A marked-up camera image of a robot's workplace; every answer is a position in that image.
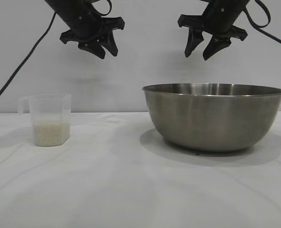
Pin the white tablecloth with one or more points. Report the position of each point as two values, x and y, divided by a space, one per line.
107 190

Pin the white rice grains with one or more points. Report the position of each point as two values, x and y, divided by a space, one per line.
51 134

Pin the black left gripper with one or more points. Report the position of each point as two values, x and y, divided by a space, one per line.
83 23

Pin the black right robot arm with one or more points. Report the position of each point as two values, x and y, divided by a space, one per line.
228 2

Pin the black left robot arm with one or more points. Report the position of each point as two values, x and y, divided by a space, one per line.
64 3

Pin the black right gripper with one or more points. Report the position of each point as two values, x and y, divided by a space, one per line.
221 21

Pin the clear plastic measuring cup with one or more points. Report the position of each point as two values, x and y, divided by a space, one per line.
50 111

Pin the stainless steel mixing bowl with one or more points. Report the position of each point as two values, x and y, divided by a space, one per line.
214 118

